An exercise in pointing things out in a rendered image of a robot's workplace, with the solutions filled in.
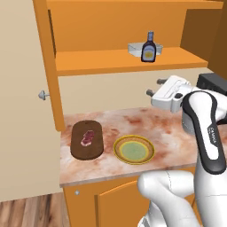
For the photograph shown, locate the orange base cabinet door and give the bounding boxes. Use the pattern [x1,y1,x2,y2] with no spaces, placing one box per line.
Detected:
[94,178,198,227]

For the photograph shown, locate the white rectangular tray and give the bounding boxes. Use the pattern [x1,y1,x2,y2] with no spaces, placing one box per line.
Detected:
[127,42,165,58]

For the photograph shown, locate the orange cabinet door with knob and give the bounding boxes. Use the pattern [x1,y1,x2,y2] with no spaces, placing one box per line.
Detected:
[32,0,67,133]

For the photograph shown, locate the yellow green plate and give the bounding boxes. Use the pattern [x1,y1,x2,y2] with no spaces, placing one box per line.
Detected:
[113,134,156,166]

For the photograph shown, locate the silver door knob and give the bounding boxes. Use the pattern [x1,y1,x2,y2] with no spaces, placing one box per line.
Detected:
[37,90,51,101]

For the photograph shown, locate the dark condiment bottle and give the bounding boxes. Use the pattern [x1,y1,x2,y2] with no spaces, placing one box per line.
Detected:
[140,30,157,64]

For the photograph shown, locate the red raw steak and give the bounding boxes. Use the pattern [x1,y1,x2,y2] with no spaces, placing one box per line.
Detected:
[80,129,96,148]

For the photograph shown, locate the black appliance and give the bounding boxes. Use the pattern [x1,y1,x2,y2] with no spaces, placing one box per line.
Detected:
[197,72,227,96]

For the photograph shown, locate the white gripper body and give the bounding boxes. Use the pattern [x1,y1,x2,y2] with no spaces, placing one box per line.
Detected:
[151,74,191,112]

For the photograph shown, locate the orange open wall cabinet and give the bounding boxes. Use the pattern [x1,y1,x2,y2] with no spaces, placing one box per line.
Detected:
[46,0,224,78]

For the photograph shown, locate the orange base cabinet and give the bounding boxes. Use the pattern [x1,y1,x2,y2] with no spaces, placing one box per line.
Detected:
[62,167,205,227]

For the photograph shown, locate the dark brown cutting board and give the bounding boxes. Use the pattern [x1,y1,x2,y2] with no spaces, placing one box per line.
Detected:
[70,119,105,161]

